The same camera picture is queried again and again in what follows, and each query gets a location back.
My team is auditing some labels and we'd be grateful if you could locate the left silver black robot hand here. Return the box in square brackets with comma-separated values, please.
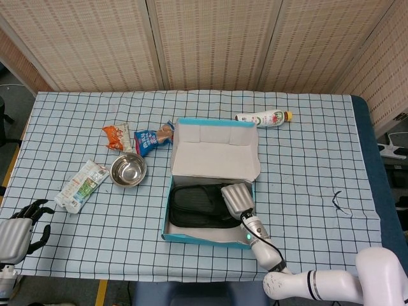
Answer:
[0, 199, 52, 264]

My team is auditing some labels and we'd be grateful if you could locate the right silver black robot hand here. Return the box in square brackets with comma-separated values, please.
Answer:
[220, 183, 256, 221]

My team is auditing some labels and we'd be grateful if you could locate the blue cardboard shoe box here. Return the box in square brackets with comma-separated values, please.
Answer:
[161, 117, 261, 250]

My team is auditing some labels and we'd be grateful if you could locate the blue checkered tablecloth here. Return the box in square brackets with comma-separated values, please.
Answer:
[0, 91, 382, 283]

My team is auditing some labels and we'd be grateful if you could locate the white green food package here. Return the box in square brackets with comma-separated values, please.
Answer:
[54, 159, 110, 214]

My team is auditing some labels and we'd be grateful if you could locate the white bottle yellow cap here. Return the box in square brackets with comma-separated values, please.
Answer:
[235, 109, 294, 129]

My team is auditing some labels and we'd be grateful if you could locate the blue chair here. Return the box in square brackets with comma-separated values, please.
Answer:
[132, 280, 268, 306]

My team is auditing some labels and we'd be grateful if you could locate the blue snack bag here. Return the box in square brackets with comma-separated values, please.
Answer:
[133, 120, 175, 157]

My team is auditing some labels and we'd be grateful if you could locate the black stand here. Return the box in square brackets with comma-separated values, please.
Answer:
[0, 95, 20, 147]

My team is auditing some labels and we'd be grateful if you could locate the stainless steel bowl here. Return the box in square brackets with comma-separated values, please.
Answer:
[110, 152, 148, 187]

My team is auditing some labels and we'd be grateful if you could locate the orange white snack bag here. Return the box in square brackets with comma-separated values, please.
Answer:
[101, 122, 133, 153]

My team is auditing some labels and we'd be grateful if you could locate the blue padded table edge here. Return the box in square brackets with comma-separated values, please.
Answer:
[350, 94, 403, 251]

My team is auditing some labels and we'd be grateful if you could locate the woven bamboo folding screen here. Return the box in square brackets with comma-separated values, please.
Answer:
[0, 0, 408, 130]

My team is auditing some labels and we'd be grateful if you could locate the black equipment box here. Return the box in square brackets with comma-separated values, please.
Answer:
[385, 163, 408, 191]

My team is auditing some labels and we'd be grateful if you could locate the white plastic stand base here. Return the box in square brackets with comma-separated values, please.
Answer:
[377, 132, 408, 160]

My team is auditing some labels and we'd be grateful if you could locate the thin black wire loop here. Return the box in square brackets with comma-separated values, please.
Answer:
[331, 190, 351, 217]

